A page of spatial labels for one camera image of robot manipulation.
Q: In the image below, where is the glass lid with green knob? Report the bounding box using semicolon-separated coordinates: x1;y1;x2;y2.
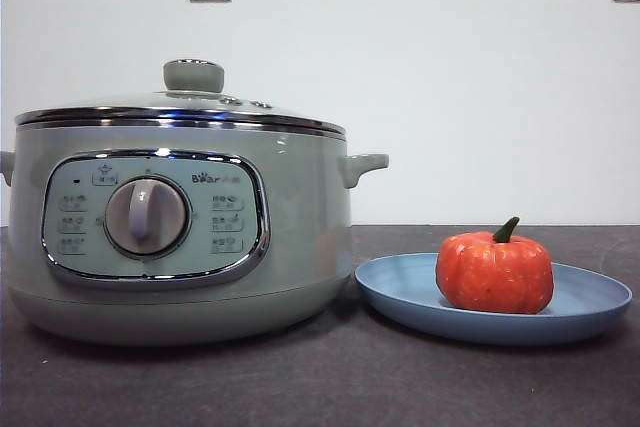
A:
13;59;347;131

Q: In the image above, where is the orange pumpkin with green stem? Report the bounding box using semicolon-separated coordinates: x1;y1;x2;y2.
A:
434;216;555;315

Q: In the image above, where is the pale green electric steamer pot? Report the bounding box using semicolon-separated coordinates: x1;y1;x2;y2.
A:
0;119;390;347

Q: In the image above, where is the blue round plate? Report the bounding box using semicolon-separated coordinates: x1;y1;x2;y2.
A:
353;252;634;347

